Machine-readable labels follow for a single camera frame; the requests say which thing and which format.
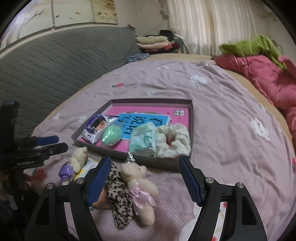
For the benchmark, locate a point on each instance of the shallow grey cardboard box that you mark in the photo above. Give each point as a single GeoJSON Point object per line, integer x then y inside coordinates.
{"type": "Point", "coordinates": [166, 163]}

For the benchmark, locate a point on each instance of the cream floral scrunchie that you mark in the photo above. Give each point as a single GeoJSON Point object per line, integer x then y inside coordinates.
{"type": "Point", "coordinates": [173, 141]}

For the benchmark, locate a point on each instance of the blue patterned cloth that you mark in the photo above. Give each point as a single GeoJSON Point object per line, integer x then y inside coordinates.
{"type": "Point", "coordinates": [136, 57]}

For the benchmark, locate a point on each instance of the cream sheer curtains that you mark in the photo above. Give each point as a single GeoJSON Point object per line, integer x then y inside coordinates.
{"type": "Point", "coordinates": [205, 25]}

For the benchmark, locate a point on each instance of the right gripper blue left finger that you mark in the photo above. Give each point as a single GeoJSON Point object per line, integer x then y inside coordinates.
{"type": "Point", "coordinates": [96, 179]}

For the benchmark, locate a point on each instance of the green white tissue pack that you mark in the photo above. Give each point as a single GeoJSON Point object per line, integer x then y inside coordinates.
{"type": "Point", "coordinates": [143, 140]}

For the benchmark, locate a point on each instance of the peach round makeup sponge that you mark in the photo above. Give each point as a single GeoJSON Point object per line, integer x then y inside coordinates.
{"type": "Point", "coordinates": [103, 202]}

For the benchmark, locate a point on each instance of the grey quilted headboard cover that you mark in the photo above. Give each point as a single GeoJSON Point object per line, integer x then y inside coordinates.
{"type": "Point", "coordinates": [43, 73]}

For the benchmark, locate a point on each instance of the yellow white wipes packet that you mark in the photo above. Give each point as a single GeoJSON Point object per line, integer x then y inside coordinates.
{"type": "Point", "coordinates": [90, 164]}

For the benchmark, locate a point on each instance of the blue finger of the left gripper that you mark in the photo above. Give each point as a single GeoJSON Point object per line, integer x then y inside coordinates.
{"type": "Point", "coordinates": [51, 150]}
{"type": "Point", "coordinates": [44, 141]}

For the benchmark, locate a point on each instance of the teddy bear pink bow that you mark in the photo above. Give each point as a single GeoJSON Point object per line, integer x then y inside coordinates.
{"type": "Point", "coordinates": [142, 191]}

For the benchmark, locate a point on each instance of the leopard print scrunchie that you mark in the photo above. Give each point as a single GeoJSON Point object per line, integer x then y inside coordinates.
{"type": "Point", "coordinates": [119, 196]}

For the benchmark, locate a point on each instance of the green sponge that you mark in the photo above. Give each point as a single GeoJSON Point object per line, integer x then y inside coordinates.
{"type": "Point", "coordinates": [112, 135]}

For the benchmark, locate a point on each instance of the pink quilted comforter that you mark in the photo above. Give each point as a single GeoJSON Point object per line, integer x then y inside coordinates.
{"type": "Point", "coordinates": [277, 85]}

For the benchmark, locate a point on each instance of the painted wall panel art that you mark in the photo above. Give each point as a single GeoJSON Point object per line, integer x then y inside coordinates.
{"type": "Point", "coordinates": [43, 15]}

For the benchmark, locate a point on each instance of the teddy bear purple dress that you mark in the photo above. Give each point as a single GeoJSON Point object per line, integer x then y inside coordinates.
{"type": "Point", "coordinates": [73, 166]}

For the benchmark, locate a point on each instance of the pink and blue book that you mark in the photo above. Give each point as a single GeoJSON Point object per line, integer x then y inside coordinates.
{"type": "Point", "coordinates": [132, 116]}

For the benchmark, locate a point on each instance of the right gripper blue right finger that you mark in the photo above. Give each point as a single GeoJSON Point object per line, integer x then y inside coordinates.
{"type": "Point", "coordinates": [194, 180]}

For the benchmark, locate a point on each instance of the stack of folded clothes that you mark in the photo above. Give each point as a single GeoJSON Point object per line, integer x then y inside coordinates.
{"type": "Point", "coordinates": [164, 42]}

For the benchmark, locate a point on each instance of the green fleece blanket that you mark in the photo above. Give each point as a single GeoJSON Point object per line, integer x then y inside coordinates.
{"type": "Point", "coordinates": [261, 45]}

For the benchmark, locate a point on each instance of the purple white doll packet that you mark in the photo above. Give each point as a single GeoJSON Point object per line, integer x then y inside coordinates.
{"type": "Point", "coordinates": [96, 127]}

